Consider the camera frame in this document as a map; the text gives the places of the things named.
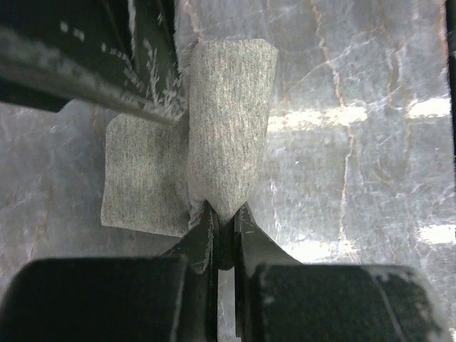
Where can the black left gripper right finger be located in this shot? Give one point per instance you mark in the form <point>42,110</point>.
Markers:
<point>280,299</point>

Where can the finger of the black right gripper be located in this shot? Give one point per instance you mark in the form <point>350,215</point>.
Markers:
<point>117,54</point>

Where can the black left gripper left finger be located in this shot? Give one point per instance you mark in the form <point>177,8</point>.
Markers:
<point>171,297</point>

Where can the grey cream underwear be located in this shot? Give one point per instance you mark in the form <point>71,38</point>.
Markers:
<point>158,178</point>

